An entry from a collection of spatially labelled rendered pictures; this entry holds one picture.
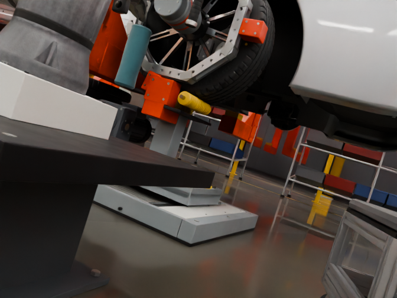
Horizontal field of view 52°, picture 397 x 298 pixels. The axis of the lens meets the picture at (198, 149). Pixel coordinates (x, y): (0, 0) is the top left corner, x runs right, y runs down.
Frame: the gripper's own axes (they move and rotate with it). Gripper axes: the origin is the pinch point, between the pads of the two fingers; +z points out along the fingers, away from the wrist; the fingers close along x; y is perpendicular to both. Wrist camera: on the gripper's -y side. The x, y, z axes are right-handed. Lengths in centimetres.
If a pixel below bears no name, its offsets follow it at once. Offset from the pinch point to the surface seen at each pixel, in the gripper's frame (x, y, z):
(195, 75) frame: -10.3, 8.2, 35.6
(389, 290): -90, -61, -16
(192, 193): -24, -33, 57
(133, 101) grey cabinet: 265, 198, 429
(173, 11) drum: 1.0, 20.3, 14.5
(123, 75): 15.8, -4.8, 29.9
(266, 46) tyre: -31, 37, 42
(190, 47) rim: 0.8, 25.3, 39.8
